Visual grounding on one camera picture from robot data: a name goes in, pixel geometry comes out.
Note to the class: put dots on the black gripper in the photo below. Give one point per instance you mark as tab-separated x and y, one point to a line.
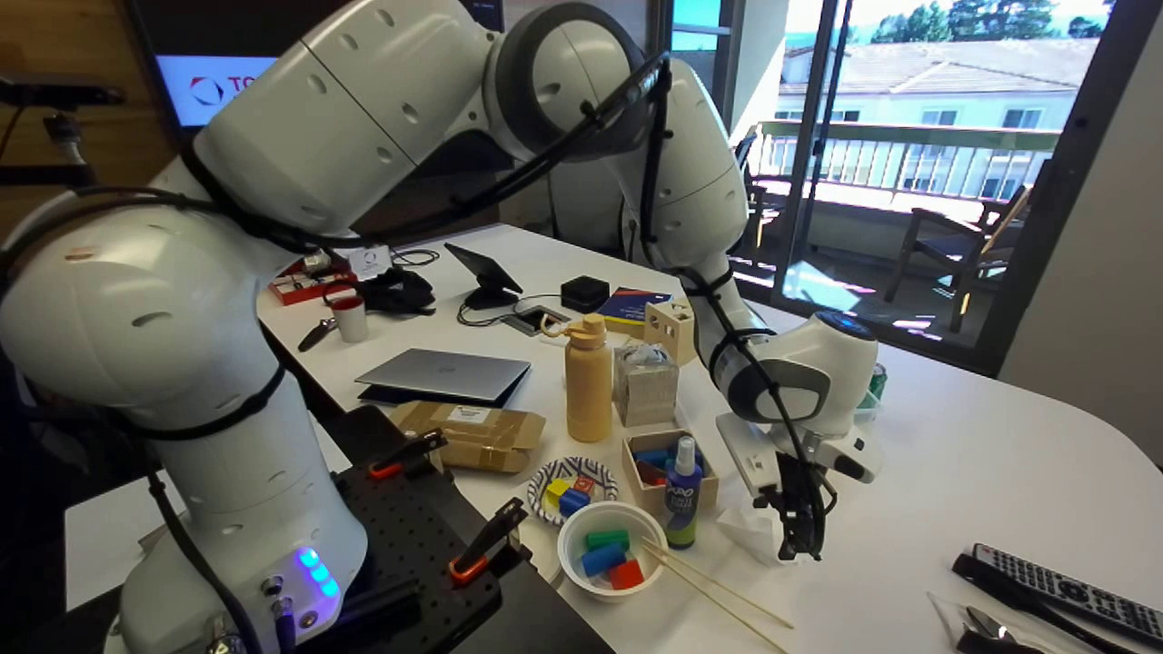
801	491

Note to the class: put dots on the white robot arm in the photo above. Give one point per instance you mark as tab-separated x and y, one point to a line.
120	315

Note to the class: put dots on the wooden chopstick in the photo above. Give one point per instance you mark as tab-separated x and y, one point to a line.
715	600
728	591

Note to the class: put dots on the small blue spray bottle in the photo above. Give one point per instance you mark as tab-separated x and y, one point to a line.
681	502

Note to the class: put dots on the wooden block tray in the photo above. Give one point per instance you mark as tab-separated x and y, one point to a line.
648	496

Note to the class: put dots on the blue toy block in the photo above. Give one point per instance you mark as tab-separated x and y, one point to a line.
654	458
576	502
602	559

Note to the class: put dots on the red toy block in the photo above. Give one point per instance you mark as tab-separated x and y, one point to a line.
628	576

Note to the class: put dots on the green toy block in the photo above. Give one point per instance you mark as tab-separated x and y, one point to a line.
603	537

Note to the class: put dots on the white bowl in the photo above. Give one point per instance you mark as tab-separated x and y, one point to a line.
603	585

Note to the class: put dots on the small black tool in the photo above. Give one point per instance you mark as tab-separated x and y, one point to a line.
1001	629

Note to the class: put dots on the clear glass jar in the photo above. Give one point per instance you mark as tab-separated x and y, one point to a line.
643	385

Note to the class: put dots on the wooden shape sorter box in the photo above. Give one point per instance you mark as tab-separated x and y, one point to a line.
669	330

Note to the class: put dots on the yellow toy block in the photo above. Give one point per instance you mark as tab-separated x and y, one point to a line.
557	491

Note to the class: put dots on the patterned round plate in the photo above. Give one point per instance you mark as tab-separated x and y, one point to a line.
551	512

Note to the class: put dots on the black remote control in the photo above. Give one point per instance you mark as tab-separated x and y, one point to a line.
1065	598

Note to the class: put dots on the blue hardcover book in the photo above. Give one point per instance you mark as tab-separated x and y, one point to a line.
632	304

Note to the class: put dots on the dark patio chair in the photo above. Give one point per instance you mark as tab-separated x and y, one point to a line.
945	255

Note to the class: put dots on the black clamp orange tips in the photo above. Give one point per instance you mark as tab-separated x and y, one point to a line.
487	546
404	455

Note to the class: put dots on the black square box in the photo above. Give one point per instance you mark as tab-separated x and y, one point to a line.
586	293

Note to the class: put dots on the brown cardboard box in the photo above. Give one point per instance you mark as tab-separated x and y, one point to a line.
475	437

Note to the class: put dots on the silver laptop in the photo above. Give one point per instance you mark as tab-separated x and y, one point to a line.
441	374

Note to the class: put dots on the black tablet stand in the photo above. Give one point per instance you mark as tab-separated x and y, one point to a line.
483	275

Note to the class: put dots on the black pouch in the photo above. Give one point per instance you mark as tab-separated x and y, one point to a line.
396	293

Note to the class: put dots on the white cup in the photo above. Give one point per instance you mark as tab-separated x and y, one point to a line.
349	318

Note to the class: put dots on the black marker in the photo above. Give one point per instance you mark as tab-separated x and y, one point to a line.
318	334

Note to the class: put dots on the red flat box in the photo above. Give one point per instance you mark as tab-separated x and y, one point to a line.
309	287

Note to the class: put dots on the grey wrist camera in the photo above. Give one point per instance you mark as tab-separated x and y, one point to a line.
751	448

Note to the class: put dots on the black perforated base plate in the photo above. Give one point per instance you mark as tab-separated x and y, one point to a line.
412	531

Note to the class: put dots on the wall television screen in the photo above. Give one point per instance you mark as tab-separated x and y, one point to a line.
202	92

